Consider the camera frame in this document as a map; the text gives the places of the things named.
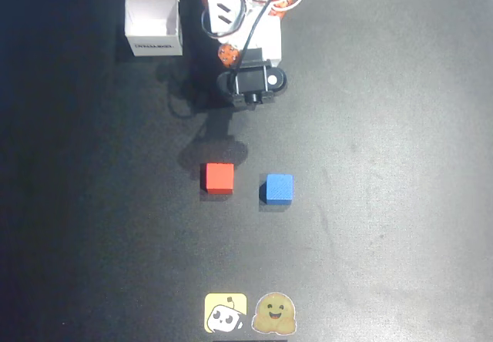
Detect blue cube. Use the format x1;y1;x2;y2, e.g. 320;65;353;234
260;173;295;206

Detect white cardboard box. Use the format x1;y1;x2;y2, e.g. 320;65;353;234
123;0;183;57

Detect red cube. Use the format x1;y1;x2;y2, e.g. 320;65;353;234
200;162;235;196

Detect yellow robot sticker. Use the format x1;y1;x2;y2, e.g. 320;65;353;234
203;292;248;334

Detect hugging face emoji sticker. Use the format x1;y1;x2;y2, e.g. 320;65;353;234
251;292;298;335

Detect black camera cable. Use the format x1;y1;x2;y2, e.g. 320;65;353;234
226;0;288;92

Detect black webcam with mount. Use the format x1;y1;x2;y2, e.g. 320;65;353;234
216;48;288;109

